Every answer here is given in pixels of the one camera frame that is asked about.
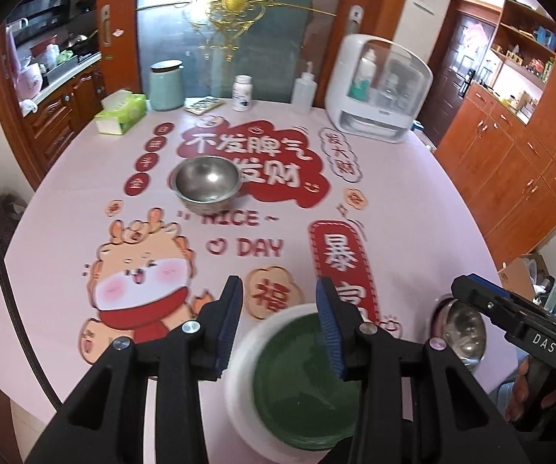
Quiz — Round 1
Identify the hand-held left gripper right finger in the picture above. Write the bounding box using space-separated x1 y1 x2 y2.
315 277 517 464

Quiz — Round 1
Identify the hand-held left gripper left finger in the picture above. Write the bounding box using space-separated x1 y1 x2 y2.
39 275 246 464

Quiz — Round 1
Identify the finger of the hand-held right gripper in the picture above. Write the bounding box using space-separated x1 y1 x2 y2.
452 275 556 338

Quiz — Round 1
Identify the white plate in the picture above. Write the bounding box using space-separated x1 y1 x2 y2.
224 303 370 464

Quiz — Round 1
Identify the pink bowl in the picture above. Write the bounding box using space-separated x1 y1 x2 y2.
431 298 490 374

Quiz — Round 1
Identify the green plate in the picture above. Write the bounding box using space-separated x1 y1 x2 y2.
251 313 363 450

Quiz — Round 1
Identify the person's right hand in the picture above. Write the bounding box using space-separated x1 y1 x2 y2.
504 358 534 426

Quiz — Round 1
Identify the cardboard box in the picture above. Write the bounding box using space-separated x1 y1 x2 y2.
497 251 556 303

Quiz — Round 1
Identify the pink printed tablecloth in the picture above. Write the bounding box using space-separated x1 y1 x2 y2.
0 101 520 464

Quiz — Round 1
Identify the dark wooden door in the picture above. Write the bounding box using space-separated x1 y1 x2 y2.
439 2 501 146

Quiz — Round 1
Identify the foil blister pack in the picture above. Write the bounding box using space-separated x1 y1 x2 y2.
182 97 224 116

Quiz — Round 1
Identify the white sterilizer cabinet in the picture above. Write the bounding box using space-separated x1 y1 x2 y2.
325 34 434 143

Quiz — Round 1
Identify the clear squeeze bottle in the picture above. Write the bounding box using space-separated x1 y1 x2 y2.
291 60 318 116

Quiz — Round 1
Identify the white pill bottle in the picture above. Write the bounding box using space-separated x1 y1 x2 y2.
232 75 254 112

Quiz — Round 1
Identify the green tissue box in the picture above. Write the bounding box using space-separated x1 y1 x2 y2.
95 89 149 136

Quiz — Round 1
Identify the teal canister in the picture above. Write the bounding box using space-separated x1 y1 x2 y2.
150 59 185 112

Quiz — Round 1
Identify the white bottle with teal base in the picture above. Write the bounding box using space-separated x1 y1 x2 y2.
348 49 377 102

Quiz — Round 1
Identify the dark bin with red lid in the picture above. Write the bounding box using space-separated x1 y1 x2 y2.
0 174 32 252

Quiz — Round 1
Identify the red door decoration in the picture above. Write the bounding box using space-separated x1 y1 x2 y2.
466 22 487 55

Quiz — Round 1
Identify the wooden kitchen lower cabinet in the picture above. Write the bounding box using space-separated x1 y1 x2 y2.
22 63 105 179

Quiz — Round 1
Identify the glass door with gold ornament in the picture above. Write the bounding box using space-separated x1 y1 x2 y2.
135 0 356 107

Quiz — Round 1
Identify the pink pot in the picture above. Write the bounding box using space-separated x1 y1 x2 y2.
17 60 44 102

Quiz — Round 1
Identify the wooden wall cabinet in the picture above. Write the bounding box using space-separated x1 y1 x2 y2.
435 0 556 271

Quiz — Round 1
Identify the black cable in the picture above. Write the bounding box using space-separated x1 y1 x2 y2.
0 193 61 416

